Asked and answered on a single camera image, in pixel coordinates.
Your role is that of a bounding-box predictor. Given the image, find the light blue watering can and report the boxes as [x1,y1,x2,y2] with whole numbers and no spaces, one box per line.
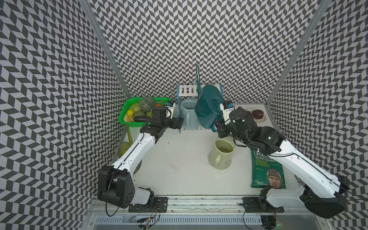
[181,98,200,130]

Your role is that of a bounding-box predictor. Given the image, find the cream watering can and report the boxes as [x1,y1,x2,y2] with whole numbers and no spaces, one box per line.
[208,137,236,170]

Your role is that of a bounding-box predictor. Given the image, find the dark teal watering can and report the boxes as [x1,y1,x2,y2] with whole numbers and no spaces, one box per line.
[195,64,224,132]

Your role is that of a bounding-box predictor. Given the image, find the blue white slatted shelf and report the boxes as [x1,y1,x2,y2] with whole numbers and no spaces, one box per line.
[177,85,211,132]

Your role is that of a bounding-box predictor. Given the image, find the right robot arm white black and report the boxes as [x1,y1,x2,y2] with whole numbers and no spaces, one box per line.
[215,105,350,219]

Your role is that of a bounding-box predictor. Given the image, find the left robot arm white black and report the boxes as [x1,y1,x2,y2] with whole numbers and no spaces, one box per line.
[97,101,183,211]

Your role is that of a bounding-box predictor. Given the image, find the olive green watering can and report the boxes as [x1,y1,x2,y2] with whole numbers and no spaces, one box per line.
[114,132,150,177]

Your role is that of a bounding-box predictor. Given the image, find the purple eggplant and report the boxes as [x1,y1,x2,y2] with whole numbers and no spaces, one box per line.
[133,116,151,123]

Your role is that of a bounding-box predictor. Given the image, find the dark red onion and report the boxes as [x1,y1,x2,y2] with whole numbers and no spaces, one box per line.
[252,109,264,120]

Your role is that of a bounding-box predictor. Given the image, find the cream small plate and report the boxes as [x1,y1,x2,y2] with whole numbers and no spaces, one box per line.
[246,108,267,123]

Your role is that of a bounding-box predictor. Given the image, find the green netted melon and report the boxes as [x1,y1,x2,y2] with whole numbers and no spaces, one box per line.
[139,97,156,113]

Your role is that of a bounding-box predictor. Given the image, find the yellow lemon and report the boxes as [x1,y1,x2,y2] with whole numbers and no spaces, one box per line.
[126,109,135,117]

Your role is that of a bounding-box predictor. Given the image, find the green plastic basket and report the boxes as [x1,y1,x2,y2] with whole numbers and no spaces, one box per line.
[118,97,171,127]

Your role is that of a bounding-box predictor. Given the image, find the green crisps bag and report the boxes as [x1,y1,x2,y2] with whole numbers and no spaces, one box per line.
[251,150,286,189]

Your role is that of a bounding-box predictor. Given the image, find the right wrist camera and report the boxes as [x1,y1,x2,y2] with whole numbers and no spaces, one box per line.
[220,100,235,125]

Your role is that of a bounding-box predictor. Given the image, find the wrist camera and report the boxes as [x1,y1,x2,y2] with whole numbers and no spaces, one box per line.
[220,100,235,125]
[165,100,176,119]

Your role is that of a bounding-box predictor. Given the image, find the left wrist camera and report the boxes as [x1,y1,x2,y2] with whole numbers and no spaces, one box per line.
[165,100,176,119]

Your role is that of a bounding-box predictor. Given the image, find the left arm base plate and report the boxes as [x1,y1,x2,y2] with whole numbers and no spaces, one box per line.
[128,196,168,213]

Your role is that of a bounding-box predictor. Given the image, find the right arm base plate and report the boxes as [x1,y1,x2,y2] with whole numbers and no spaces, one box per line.
[241,196,285,213]

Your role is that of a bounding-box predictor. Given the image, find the aluminium front rail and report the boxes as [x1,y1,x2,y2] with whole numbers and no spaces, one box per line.
[86,195,313,216]

